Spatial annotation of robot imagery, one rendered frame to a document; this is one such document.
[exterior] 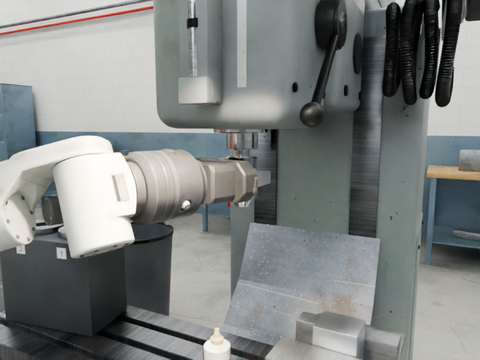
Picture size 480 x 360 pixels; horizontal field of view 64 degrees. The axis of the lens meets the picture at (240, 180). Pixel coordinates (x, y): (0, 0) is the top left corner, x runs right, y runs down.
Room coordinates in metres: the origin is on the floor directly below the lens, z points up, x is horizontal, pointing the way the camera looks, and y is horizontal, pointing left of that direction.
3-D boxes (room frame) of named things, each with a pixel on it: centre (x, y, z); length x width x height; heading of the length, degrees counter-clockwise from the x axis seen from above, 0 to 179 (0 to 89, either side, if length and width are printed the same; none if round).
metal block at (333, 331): (0.50, -0.14, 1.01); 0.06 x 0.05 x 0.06; 61
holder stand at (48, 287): (0.78, 0.38, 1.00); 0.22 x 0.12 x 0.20; 73
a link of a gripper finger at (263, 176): (0.55, -0.02, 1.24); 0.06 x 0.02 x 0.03; 134
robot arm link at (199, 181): (0.51, 0.06, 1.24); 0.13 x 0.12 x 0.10; 44
